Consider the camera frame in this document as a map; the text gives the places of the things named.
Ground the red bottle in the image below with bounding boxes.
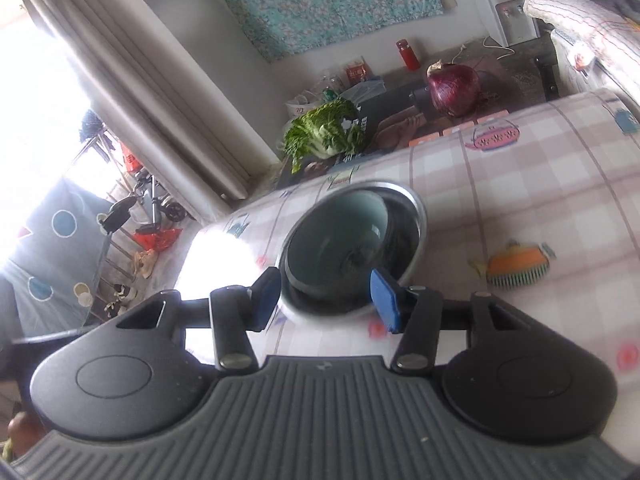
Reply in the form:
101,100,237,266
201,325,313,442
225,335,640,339
396,39,420,71

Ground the white pink quilt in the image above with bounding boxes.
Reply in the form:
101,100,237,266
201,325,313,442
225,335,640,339
522,0,640,41

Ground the white plastic bag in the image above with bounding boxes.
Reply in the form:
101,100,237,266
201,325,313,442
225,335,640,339
285,92,326,121

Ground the wheelchair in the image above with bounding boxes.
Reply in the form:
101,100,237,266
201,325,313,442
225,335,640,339
100,170,188,233

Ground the red onion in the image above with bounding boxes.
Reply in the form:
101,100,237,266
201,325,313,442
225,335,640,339
427,60,481,118

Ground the pair of shoes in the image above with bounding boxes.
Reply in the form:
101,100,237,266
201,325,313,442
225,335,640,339
102,285,138,318

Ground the beige curtain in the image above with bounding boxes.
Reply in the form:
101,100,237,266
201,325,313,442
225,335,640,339
10,0,281,201

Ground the orange bag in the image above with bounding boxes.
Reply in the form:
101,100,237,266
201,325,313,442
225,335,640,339
120,142,143,173

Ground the dark printed board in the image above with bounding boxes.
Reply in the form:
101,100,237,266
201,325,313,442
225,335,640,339
275,80,511,191

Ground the teal ceramic bowl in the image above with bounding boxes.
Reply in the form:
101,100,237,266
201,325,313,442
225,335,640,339
285,195,396,307

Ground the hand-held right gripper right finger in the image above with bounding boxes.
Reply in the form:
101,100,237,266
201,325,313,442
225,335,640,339
370,269,523,373

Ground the white water dispenser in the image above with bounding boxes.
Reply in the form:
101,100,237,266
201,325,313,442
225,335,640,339
472,0,542,47

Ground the white power cable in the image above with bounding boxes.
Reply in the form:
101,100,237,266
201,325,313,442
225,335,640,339
442,35,516,63

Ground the napa cabbage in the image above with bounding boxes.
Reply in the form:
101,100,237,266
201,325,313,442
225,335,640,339
284,99,368,173

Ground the red bag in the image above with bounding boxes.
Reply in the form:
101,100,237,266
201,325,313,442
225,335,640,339
134,227,183,252

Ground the floral wall cloth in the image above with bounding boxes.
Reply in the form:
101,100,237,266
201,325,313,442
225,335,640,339
205,0,446,63

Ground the checked floral tablecloth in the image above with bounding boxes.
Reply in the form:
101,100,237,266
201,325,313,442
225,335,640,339
177,87,640,411

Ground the red packet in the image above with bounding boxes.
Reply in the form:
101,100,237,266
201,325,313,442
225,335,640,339
342,57,371,86

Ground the blue dotted cloth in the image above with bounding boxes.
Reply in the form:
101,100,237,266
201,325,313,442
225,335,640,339
0,180,113,336

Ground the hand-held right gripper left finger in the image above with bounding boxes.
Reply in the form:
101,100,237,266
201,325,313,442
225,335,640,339
116,267,282,373

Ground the clothes drying rack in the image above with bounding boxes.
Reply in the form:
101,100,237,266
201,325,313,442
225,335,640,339
75,110,132,171

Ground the large stainless steel bowl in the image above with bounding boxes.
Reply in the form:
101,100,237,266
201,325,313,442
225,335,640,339
277,182,428,318

